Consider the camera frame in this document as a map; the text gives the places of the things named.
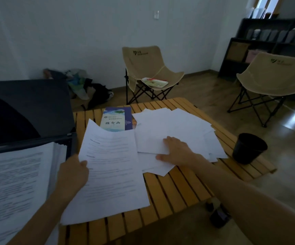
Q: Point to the person's right hand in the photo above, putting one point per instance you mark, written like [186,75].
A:
[180,154]

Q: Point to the person's left hand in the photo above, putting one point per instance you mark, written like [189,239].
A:
[72,178]

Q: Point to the pile of white papers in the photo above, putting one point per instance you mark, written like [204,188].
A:
[173,125]

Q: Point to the sorted text document stack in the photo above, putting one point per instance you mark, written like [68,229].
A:
[14,186]

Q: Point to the blue booklet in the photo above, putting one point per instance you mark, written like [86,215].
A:
[115,119]

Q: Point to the grey laptop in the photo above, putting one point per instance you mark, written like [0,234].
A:
[40,104]

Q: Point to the person's left forearm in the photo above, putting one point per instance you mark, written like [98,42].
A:
[37,221]

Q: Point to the person's right forearm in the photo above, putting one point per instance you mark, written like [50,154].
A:
[252,201]

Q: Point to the wooden slatted table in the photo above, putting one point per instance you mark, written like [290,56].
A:
[173,188]

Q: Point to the black plastic pot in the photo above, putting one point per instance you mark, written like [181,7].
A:
[249,149]

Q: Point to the dark bottle with blue cap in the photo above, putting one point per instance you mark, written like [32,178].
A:
[220,216]

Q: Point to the red and white booklet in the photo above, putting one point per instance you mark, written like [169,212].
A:
[154,83]

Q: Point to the black shelf unit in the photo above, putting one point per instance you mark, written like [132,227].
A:
[225,71]

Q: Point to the beige folding chair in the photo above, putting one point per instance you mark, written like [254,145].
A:
[145,63]
[275,76]

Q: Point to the woven storage basket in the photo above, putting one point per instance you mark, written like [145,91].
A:
[237,51]

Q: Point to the pink storage box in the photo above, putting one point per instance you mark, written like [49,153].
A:
[252,56]

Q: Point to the tall narrow window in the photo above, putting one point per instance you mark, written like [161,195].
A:
[267,6]

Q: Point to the white wall hook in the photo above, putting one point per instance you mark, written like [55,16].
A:
[156,14]

